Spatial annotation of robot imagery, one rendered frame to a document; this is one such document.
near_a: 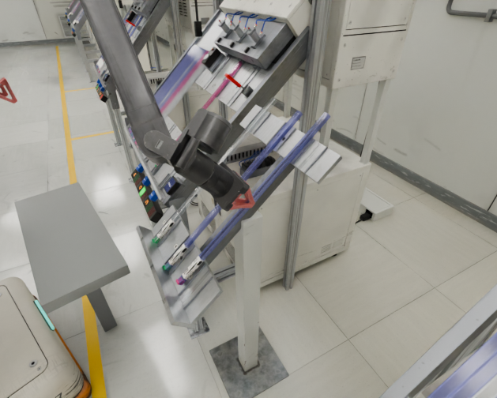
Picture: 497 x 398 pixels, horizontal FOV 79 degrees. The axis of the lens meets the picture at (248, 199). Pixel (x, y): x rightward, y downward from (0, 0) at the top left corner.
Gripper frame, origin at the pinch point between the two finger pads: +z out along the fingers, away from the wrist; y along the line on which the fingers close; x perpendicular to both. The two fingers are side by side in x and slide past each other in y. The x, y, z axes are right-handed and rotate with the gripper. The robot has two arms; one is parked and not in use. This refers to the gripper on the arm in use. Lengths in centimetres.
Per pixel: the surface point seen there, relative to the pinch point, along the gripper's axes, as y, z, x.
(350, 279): 19, 117, 8
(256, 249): 4.3, 18.8, 10.8
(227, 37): 65, 2, -35
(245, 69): 51, 7, -29
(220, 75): 63, 8, -23
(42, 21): 916, -1, 76
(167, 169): 49, 7, 15
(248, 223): 4.4, 9.3, 5.5
